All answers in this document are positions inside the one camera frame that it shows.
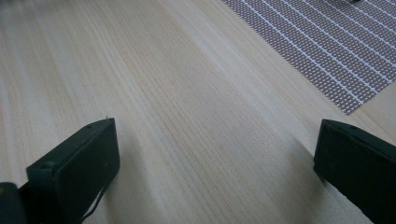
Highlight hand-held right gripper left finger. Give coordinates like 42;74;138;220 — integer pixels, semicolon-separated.
18;117;121;224

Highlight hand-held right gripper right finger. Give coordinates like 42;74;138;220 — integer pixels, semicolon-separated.
313;119;396;224

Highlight grey woven placemat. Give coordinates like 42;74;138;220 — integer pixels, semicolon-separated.
219;0;396;116

